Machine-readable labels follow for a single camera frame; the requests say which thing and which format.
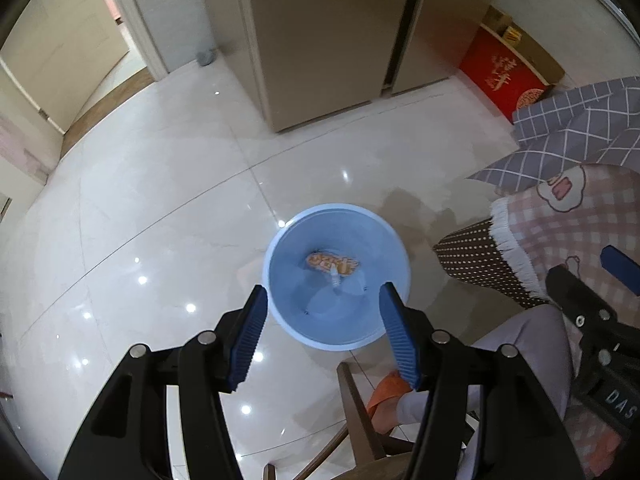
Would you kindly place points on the grey checked tablecloth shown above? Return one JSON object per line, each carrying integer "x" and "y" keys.
{"x": 594, "y": 124}

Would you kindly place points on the cream room door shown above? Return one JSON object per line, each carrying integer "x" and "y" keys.
{"x": 59, "y": 51}

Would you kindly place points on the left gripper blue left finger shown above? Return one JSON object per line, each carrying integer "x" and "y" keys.
{"x": 244, "y": 335}

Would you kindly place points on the brown polka dot cloth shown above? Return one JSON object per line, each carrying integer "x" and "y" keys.
{"x": 489, "y": 256}

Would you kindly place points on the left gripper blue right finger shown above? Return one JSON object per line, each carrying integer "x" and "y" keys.
{"x": 408, "y": 330}

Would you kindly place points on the brown cardboard box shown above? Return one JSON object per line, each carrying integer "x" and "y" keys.
{"x": 514, "y": 36}

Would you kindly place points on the wooden chair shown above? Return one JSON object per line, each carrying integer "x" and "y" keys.
{"x": 371, "y": 449}

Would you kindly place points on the red gift box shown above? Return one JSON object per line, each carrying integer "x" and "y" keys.
{"x": 502, "y": 73}

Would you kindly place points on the orange snack wrapper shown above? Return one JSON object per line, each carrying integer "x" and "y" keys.
{"x": 333, "y": 264}

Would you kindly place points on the light blue trash bin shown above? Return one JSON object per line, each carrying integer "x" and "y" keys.
{"x": 327, "y": 312}

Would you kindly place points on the orange slipper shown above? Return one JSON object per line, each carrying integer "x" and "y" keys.
{"x": 392, "y": 386}

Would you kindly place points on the beige double-door refrigerator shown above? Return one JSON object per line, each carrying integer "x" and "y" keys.
{"x": 300, "y": 60}

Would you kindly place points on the small grey object on floor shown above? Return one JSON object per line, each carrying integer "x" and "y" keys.
{"x": 206, "y": 57}

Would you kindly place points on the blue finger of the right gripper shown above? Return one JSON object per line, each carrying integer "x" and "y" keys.
{"x": 579, "y": 303}
{"x": 622, "y": 267}

